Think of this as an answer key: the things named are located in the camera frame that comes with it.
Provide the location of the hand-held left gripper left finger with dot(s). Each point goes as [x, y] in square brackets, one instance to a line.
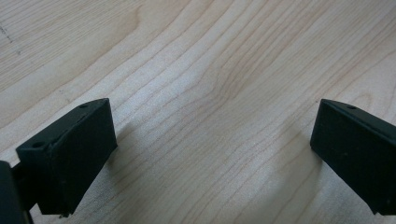
[71, 155]

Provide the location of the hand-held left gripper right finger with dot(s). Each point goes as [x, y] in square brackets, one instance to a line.
[355, 146]

